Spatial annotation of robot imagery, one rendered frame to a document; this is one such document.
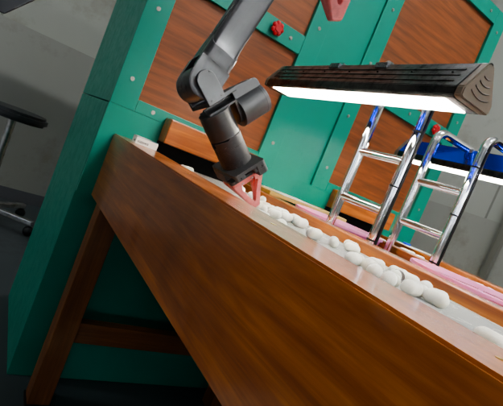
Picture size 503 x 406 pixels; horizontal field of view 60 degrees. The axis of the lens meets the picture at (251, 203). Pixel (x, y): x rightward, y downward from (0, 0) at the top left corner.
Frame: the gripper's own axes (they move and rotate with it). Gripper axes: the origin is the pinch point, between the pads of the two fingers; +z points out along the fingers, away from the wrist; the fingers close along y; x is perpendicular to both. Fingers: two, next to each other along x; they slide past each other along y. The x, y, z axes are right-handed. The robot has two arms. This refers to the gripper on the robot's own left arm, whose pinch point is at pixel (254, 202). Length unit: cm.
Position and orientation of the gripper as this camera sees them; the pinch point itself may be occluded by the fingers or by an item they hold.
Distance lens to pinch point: 84.2
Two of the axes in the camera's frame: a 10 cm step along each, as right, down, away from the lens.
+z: 3.7, 8.1, 4.6
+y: -4.7, -2.7, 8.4
